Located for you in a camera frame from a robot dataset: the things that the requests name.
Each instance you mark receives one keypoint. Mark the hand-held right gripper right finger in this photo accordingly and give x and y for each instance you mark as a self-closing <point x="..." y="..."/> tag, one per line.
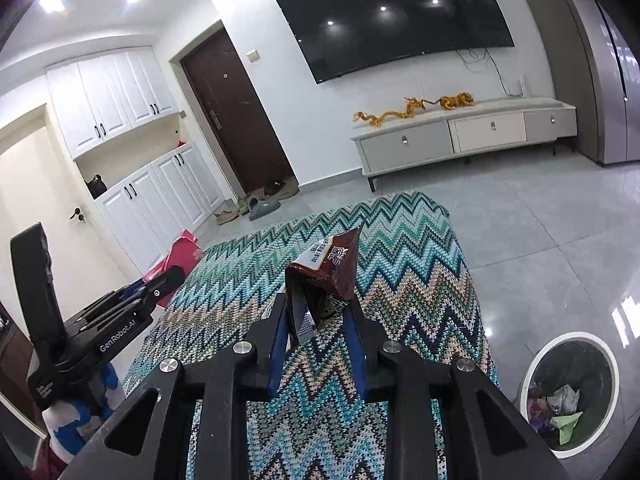
<point x="357" y="355"/>

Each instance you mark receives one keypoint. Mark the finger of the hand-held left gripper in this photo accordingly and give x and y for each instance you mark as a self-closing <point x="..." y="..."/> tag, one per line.
<point x="107" y="302"/>
<point x="165" y="285"/>

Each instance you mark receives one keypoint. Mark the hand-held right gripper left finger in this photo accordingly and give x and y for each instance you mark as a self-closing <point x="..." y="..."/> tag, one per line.
<point x="280" y="350"/>

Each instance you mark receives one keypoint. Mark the dark brown snack wrapper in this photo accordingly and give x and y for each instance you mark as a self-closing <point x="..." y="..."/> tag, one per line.
<point x="335" y="270"/>

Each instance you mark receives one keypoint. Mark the purple wrapper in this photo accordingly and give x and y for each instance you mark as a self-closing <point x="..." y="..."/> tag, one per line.
<point x="540" y="412"/>

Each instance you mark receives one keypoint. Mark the grey printed mailer bag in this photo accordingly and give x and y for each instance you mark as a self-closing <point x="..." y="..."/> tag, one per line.
<point x="562" y="397"/>

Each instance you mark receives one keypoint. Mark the green paper sheet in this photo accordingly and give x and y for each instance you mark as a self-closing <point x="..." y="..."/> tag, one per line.
<point x="567" y="425"/>

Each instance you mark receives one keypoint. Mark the white round trash bin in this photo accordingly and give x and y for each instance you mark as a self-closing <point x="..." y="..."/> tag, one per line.
<point x="606" y="360"/>

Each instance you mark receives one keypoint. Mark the red paper bag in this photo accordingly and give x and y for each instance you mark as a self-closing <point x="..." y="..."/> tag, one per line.
<point x="182" y="257"/>

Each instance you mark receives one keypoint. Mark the beige shoe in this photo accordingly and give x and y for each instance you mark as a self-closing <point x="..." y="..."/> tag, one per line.
<point x="227" y="216"/>
<point x="242" y="204"/>

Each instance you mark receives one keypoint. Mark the zigzag knitted blanket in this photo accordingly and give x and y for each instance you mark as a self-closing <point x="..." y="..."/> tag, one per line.
<point x="400" y="270"/>

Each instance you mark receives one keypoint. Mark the black handbag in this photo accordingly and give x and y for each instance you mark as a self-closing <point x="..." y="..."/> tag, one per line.
<point x="96" y="187"/>

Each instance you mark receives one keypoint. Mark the grey slipper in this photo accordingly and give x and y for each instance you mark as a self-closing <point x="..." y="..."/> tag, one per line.
<point x="265" y="207"/>

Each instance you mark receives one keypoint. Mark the cream interior door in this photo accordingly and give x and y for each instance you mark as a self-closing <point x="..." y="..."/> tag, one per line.
<point x="30" y="185"/>

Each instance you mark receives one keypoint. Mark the dark shoes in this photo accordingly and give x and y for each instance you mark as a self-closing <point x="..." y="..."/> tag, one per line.
<point x="275" y="187"/>

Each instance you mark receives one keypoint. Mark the dark brown door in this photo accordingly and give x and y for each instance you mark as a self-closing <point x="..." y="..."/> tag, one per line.
<point x="240" y="110"/>

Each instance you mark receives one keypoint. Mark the grey television cabinet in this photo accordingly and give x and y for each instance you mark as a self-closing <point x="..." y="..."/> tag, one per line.
<point x="425" y="142"/>

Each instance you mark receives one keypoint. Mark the long golden dragon ornament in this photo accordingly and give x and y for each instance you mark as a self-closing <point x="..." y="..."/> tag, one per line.
<point x="390" y="112"/>

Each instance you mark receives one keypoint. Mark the small white device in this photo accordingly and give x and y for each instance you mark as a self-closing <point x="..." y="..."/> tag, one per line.
<point x="522" y="86"/>

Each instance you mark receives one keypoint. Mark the stainless steel fridge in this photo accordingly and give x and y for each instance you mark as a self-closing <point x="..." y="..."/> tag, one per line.
<point x="622" y="85"/>

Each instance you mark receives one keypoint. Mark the white wall cabinet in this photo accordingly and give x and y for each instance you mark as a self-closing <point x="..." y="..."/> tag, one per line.
<point x="125" y="95"/>

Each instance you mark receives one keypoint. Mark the wall light switch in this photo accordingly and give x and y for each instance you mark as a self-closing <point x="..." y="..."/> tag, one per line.
<point x="253" y="55"/>

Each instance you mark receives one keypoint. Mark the wall television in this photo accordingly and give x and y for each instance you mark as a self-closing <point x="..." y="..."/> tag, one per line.
<point x="395" y="15"/>

